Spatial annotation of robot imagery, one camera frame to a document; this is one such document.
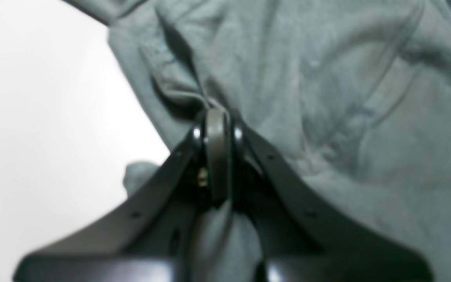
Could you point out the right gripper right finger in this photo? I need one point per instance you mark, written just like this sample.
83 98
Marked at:
303 238

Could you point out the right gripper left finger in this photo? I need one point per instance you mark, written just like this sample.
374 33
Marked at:
145 239

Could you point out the dark grey t-shirt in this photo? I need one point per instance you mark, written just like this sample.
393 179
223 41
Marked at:
355 94

